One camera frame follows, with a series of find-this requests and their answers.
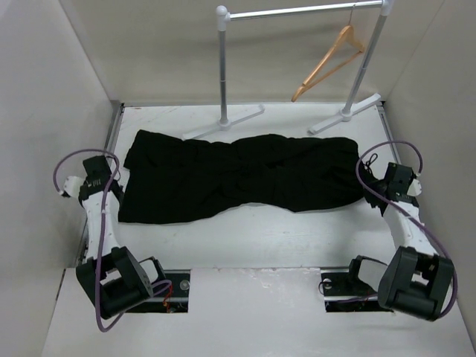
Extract black trousers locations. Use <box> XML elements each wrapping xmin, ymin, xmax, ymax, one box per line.
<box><xmin>118</xmin><ymin>130</ymin><xmax>371</xmax><ymax>225</ymax></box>

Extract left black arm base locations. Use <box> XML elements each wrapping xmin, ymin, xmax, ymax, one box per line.
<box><xmin>147</xmin><ymin>270</ymin><xmax>191</xmax><ymax>313</ymax></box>

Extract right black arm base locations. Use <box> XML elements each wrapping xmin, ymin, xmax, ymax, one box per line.
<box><xmin>318</xmin><ymin>271</ymin><xmax>392</xmax><ymax>313</ymax></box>

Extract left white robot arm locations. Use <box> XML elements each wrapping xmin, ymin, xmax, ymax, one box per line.
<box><xmin>75</xmin><ymin>155</ymin><xmax>172</xmax><ymax>320</ymax></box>

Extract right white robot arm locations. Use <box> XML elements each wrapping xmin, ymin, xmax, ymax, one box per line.
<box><xmin>344</xmin><ymin>163</ymin><xmax>455</xmax><ymax>321</ymax></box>

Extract wooden clothes hanger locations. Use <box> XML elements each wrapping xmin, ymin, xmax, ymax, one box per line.
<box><xmin>290</xmin><ymin>2</ymin><xmax>365</xmax><ymax>103</ymax></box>

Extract white clothes rack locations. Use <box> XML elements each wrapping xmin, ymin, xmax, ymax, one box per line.
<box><xmin>181</xmin><ymin>0</ymin><xmax>396</xmax><ymax>141</ymax></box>

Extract left metal table rail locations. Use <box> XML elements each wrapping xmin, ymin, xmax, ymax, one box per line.
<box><xmin>72</xmin><ymin>99</ymin><xmax>124</xmax><ymax>268</ymax></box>

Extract metal table rail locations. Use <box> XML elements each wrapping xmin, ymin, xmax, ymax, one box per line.
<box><xmin>72</xmin><ymin>99</ymin><xmax>124</xmax><ymax>268</ymax></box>
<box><xmin>376</xmin><ymin>102</ymin><xmax>410</xmax><ymax>179</ymax></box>

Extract right metal table rail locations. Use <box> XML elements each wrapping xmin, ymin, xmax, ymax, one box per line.
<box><xmin>376</xmin><ymin>102</ymin><xmax>410</xmax><ymax>179</ymax></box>

